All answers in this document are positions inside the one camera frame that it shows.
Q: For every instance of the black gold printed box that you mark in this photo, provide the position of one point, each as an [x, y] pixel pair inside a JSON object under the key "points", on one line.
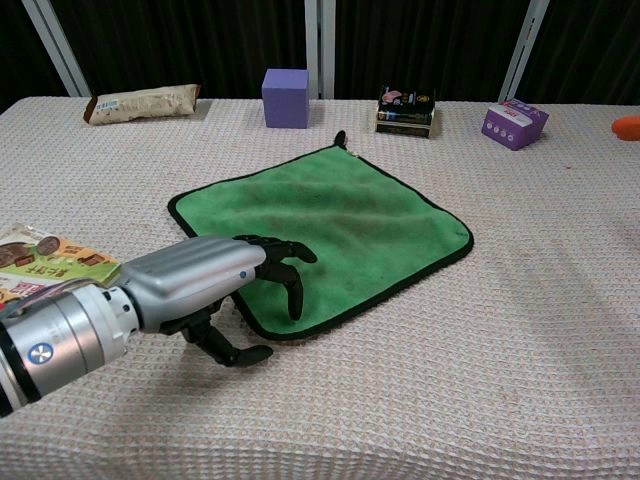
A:
{"points": [[405, 111]]}

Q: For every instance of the green cookie snack box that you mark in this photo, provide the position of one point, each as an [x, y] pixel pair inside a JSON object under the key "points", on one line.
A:
{"points": [[47, 260]]}

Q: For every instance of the purple foam cube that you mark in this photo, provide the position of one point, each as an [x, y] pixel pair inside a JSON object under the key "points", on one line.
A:
{"points": [[285, 98]]}

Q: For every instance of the beige snack bar wrapper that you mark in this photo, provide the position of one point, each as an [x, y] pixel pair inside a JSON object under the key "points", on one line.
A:
{"points": [[142, 103]]}

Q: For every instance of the green microfibre cloth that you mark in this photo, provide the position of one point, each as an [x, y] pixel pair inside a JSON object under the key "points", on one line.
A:
{"points": [[350, 225]]}

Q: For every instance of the white table cloth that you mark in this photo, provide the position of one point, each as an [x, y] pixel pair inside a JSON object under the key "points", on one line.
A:
{"points": [[400, 390]]}

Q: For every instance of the purple white carton box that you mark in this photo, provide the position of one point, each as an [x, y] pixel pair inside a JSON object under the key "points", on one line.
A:
{"points": [[514, 124]]}

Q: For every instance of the orange round object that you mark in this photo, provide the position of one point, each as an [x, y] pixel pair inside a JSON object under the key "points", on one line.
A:
{"points": [[627, 127]]}

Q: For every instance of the white metal frame post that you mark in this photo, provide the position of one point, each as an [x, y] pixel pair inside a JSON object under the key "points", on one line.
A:
{"points": [[320, 47], [522, 50], [56, 45]]}

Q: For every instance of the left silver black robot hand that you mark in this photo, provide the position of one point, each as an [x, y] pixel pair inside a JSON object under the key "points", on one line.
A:
{"points": [[200, 275]]}

